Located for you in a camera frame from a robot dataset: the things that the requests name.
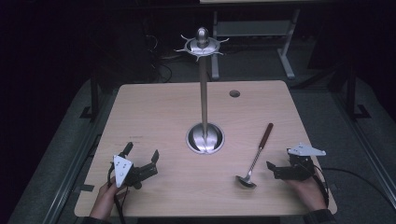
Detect person's left hand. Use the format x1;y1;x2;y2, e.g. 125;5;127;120
90;181;131;220

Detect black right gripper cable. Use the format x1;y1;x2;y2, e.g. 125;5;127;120
311;163;396;210

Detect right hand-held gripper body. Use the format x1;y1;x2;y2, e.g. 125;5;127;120
273;142;327;182

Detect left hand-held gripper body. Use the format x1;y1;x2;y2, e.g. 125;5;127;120
112;154;160;190

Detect black floor cables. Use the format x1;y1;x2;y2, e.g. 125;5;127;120
143;32;174;83

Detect metal utensil rack stand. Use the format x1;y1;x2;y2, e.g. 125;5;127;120
174;26;230;156

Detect black metal stand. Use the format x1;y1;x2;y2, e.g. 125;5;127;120
79;77;101;122
330;63;372;120

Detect black tape strip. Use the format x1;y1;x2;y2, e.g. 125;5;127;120
74;184;95;193

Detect person's right hand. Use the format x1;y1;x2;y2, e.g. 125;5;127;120
284;176;329;213

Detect white desk frame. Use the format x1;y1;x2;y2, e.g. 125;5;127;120
210;8;302;81

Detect metal ladle with brown handle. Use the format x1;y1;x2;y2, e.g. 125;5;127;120
235;122;275;189

